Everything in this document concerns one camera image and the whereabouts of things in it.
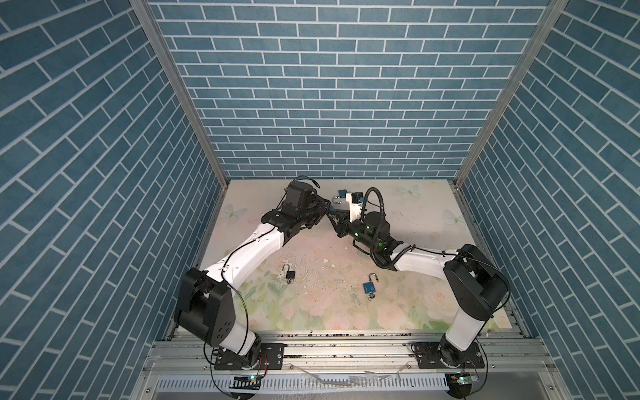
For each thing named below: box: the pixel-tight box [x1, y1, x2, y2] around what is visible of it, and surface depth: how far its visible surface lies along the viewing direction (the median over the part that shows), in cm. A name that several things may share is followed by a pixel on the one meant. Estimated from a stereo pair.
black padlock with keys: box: [281, 263, 296, 285], surface depth 93 cm
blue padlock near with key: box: [362, 272, 380, 301], surface depth 88 cm
